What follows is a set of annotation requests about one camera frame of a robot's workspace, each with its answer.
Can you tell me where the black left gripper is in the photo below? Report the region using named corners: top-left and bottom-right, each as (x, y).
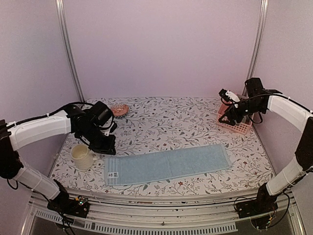
top-left (79, 124), bottom-right (116, 155)

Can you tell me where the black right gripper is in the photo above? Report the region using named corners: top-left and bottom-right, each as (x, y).
top-left (219, 98), bottom-right (266, 126)

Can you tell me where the pink plastic basket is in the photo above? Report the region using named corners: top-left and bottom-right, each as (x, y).
top-left (216, 103), bottom-right (252, 135)

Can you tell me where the light blue towel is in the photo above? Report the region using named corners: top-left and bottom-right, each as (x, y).
top-left (104, 144), bottom-right (231, 186)

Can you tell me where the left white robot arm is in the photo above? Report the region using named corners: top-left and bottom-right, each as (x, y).
top-left (0, 101), bottom-right (117, 212)

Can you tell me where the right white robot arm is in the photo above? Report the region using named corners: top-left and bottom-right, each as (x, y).
top-left (218, 78), bottom-right (313, 213)

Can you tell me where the cream ceramic mug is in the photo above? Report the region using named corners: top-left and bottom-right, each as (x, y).
top-left (70, 144), bottom-right (98, 171)

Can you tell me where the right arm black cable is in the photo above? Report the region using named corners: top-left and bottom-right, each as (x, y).
top-left (244, 92), bottom-right (313, 124)

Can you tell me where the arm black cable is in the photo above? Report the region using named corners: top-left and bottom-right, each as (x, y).
top-left (4, 102), bottom-right (93, 128)
top-left (244, 92), bottom-right (313, 124)

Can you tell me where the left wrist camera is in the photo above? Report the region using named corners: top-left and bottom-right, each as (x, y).
top-left (103, 121), bottom-right (117, 136)

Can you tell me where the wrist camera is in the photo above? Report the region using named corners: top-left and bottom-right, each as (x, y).
top-left (219, 89), bottom-right (240, 102)
top-left (103, 121), bottom-right (117, 136)

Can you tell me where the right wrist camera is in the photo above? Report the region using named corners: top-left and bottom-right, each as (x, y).
top-left (219, 89), bottom-right (240, 102)

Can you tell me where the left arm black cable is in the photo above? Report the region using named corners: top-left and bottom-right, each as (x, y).
top-left (4, 102), bottom-right (93, 128)

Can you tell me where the right aluminium corner post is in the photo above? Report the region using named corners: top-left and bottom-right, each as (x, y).
top-left (246, 0), bottom-right (268, 80)

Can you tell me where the aluminium corner post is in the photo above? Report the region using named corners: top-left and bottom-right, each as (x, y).
top-left (246, 0), bottom-right (268, 80)
top-left (55, 0), bottom-right (85, 102)

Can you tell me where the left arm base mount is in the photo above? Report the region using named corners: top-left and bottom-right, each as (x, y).
top-left (47, 191), bottom-right (90, 218)

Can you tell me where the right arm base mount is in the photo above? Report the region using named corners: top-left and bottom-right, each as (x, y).
top-left (234, 193), bottom-right (278, 218)

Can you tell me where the aluminium front rail frame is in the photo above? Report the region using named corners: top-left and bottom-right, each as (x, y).
top-left (21, 189), bottom-right (306, 235)

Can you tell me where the left aluminium corner post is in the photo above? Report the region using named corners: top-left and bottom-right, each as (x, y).
top-left (55, 0), bottom-right (85, 102)

